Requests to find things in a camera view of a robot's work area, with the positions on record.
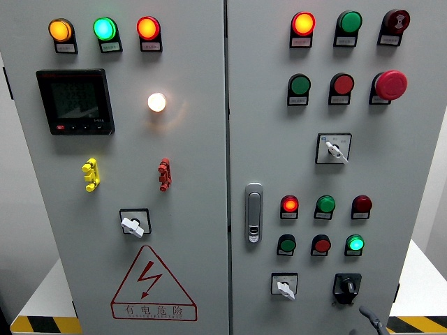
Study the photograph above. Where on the pale grey cabinet door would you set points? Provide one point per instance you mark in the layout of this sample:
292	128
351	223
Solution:
279	153
188	167

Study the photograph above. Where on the black door hinge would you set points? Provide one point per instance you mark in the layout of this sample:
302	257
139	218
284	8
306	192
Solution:
8	83
397	293
74	309

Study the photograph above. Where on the small green push button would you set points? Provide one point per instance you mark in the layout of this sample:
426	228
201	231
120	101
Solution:
287	244

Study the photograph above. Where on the yellow indicator lamp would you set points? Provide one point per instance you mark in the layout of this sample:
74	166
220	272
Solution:
60	30

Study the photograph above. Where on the small red push button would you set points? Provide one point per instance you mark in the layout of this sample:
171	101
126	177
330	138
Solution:
321	245

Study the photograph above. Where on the red indicator lamp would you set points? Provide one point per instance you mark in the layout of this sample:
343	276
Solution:
148	28
303	23

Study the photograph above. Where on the small green lamp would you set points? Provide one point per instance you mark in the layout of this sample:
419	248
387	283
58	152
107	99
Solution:
355	243
325	204

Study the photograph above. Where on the red warning triangle sticker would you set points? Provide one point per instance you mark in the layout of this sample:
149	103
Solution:
153	310

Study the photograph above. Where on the dark red buzzer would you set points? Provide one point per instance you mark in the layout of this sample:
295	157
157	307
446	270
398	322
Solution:
396	20

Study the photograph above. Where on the large red stop button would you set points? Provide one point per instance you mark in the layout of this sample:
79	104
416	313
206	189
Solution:
391	84

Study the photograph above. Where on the black display meter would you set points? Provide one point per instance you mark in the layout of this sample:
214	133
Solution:
75	100

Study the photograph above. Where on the small label plate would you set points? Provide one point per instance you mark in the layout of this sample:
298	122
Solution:
339	100
66	48
284	253
360	215
322	216
344	41
318	253
352	253
289	215
301	42
298	100
110	46
151	46
389	40
379	100

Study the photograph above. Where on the small red lamp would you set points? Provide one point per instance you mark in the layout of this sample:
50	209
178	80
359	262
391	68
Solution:
289	204
362	204

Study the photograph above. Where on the silver door lock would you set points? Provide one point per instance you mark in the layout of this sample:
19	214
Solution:
254	209

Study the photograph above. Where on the green indicator lamp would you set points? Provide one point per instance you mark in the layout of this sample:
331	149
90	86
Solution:
104	28

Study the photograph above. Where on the black yellow striped tape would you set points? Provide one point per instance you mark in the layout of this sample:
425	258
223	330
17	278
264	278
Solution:
419	324
45	325

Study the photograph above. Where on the white lamp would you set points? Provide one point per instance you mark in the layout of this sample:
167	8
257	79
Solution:
156	102

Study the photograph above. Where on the black knob turn switch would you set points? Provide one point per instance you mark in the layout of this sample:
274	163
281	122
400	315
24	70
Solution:
347	286

